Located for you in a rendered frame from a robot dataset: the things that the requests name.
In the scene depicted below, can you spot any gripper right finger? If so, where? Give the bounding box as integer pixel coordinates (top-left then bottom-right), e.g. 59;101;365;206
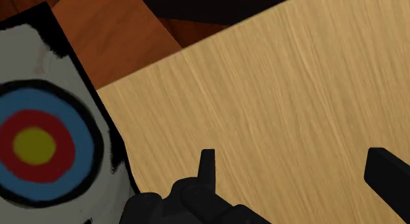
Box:
363;146;410;224

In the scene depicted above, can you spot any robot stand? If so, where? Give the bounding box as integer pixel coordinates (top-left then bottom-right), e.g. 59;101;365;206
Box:
0;1;141;224

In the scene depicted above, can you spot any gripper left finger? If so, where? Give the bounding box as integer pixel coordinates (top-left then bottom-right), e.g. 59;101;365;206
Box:
119;148;271;224

